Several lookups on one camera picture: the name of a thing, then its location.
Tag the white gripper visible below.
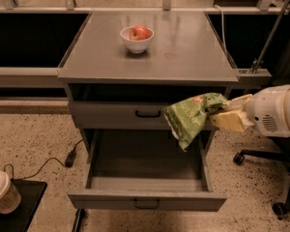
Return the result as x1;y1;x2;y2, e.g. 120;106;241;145
209;84;290;138

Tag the white ceramic bowl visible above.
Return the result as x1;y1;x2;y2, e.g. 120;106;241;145
120;26;154;53

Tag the open grey lower drawer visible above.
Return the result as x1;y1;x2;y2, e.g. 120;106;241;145
68;130;226;212

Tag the closed grey upper drawer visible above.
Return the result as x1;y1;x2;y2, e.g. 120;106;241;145
69;101;170;131

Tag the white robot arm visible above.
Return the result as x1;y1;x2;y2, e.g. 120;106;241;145
210;84;290;138

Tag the red apple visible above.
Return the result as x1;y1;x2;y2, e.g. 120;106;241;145
130;25;151;41

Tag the metal clamp rod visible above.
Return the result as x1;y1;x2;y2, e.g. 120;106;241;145
246;0;290;75

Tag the grey drawer cabinet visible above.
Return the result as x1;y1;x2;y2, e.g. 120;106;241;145
59;10;238;146

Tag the black office chair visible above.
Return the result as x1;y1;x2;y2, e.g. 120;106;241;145
233;135;290;220

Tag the black power adapter cable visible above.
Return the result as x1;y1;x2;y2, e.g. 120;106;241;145
3;138;85;180

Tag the white lidded paper cup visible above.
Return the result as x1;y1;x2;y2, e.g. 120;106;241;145
0;171;21;215

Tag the black side table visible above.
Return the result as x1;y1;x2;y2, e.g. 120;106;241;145
0;179;47;232

